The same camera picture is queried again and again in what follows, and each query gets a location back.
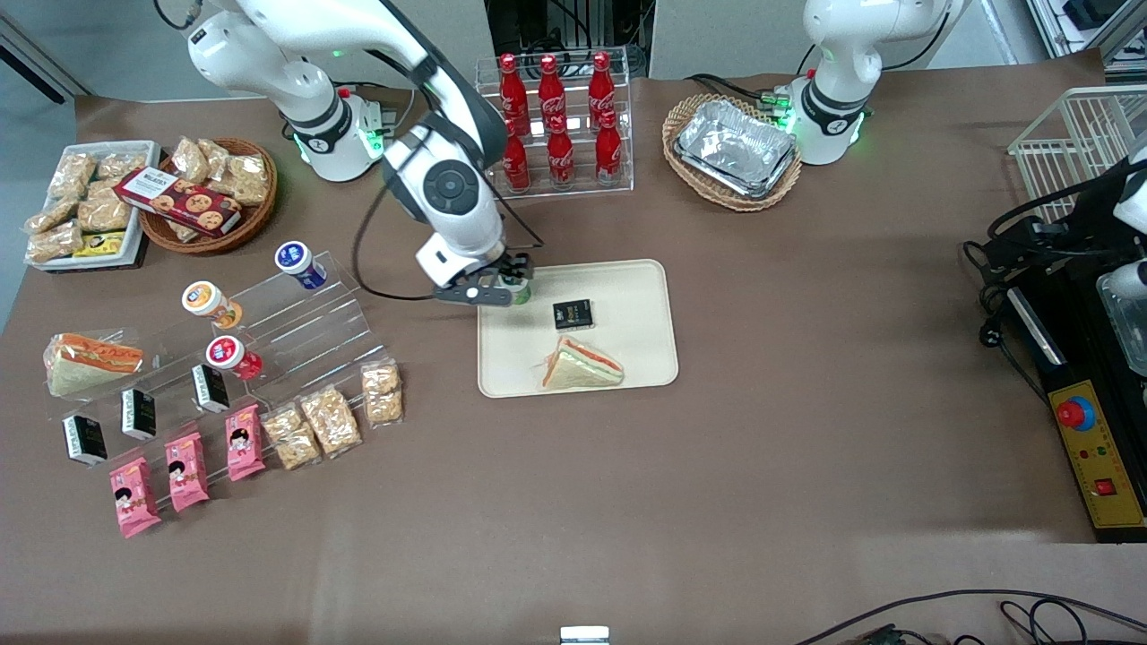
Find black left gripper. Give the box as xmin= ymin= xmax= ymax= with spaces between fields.
xmin=1068 ymin=175 xmax=1134 ymax=262

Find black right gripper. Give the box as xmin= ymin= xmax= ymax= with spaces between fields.
xmin=482 ymin=252 xmax=537 ymax=304

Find beige plastic tray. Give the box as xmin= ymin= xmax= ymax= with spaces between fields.
xmin=477 ymin=259 xmax=679 ymax=399

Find blue gum bottle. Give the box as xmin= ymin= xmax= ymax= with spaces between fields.
xmin=275 ymin=240 xmax=329 ymax=290

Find silver foil tray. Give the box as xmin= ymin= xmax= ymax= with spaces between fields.
xmin=673 ymin=99 xmax=799 ymax=201

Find red gum bottle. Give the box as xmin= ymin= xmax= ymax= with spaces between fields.
xmin=205 ymin=336 xmax=264 ymax=381

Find orange gum bottle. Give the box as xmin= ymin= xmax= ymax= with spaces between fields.
xmin=182 ymin=280 xmax=244 ymax=331

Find white rectangular tray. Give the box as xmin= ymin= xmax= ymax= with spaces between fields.
xmin=24 ymin=142 xmax=163 ymax=273

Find wrapped triangle sandwich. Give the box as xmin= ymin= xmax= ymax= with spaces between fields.
xmin=540 ymin=336 xmax=625 ymax=391
xmin=44 ymin=333 xmax=144 ymax=399

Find clear plastic box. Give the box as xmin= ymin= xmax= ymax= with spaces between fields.
xmin=1097 ymin=262 xmax=1147 ymax=378

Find clear acrylic bottle rack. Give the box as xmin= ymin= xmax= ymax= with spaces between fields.
xmin=475 ymin=47 xmax=634 ymax=202

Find red cola bottle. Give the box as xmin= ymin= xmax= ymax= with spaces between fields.
xmin=595 ymin=110 xmax=623 ymax=185
xmin=502 ymin=125 xmax=531 ymax=192
xmin=498 ymin=53 xmax=530 ymax=135
xmin=547 ymin=116 xmax=575 ymax=188
xmin=588 ymin=51 xmax=617 ymax=128
xmin=538 ymin=54 xmax=567 ymax=133

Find red emergency stop button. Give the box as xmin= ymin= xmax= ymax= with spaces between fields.
xmin=1055 ymin=396 xmax=1097 ymax=432

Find light wicker basket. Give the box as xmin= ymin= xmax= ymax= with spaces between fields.
xmin=662 ymin=93 xmax=804 ymax=213

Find clear acrylic stepped stand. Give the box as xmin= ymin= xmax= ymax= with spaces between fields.
xmin=45 ymin=251 xmax=388 ymax=476

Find black yellow control box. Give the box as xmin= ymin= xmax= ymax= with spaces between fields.
xmin=1002 ymin=269 xmax=1147 ymax=545

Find black background equipment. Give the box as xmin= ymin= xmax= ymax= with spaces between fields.
xmin=486 ymin=0 xmax=648 ymax=56

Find brown wicker basket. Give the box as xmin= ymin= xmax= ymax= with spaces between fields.
xmin=139 ymin=137 xmax=279 ymax=256

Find pink snack pack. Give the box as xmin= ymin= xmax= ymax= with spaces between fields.
xmin=224 ymin=403 xmax=267 ymax=483
xmin=166 ymin=432 xmax=211 ymax=513
xmin=109 ymin=457 xmax=163 ymax=539

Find red cookie box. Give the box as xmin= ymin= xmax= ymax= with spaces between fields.
xmin=114 ymin=167 xmax=243 ymax=238

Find yellow snack packet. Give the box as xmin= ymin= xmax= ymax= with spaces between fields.
xmin=73 ymin=231 xmax=127 ymax=259

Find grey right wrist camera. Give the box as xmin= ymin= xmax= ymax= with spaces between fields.
xmin=434 ymin=278 xmax=513 ymax=309

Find black cable bundle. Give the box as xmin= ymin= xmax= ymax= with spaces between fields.
xmin=962 ymin=161 xmax=1130 ymax=352

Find white wire basket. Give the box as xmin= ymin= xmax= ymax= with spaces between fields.
xmin=1007 ymin=85 xmax=1147 ymax=227

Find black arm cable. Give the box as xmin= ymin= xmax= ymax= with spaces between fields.
xmin=351 ymin=107 xmax=545 ymax=303

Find aluminium frame shelf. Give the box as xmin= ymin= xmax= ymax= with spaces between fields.
xmin=1026 ymin=0 xmax=1147 ymax=65

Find grey base cable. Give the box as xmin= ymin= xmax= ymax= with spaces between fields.
xmin=381 ymin=87 xmax=418 ymax=135

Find black base cables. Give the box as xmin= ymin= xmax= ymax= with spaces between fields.
xmin=686 ymin=72 xmax=794 ymax=107

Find black floor cables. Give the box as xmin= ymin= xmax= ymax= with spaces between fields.
xmin=793 ymin=589 xmax=1147 ymax=645

